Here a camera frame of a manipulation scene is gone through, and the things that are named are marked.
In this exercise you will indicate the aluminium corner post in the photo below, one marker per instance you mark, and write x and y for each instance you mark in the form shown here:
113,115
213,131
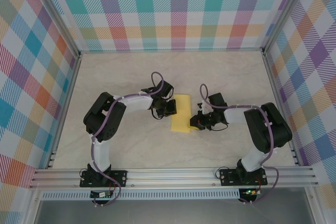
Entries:
56,14
284,11

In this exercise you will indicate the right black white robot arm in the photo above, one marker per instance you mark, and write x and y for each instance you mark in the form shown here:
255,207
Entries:
278,129

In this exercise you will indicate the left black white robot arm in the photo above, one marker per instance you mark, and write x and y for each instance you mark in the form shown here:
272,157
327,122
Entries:
115,129

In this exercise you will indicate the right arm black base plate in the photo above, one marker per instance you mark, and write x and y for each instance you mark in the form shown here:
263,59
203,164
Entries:
228,178

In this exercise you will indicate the left aluminium corner post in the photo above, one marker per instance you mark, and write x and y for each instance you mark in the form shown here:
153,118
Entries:
56,14

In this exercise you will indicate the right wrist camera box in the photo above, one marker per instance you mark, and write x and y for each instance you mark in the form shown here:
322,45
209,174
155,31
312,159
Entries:
202,106

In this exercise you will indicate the left aluminium side rail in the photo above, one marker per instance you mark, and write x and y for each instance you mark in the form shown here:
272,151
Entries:
65,111

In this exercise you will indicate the grey metal panel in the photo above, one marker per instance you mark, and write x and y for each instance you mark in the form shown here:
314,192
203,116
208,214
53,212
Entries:
170,212

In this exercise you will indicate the wide aluminium frame rail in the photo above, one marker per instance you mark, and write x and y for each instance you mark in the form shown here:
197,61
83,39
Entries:
170,176

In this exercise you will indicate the yellow cloth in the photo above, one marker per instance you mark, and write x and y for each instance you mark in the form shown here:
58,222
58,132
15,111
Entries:
181,113

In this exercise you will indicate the thin aluminium cross rail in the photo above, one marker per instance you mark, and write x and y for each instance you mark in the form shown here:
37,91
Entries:
170,50

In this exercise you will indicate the right aluminium corner post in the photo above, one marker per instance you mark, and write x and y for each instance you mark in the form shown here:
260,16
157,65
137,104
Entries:
284,11

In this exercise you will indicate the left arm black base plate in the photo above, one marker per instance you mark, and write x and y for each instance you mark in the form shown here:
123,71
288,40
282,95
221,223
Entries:
119,178

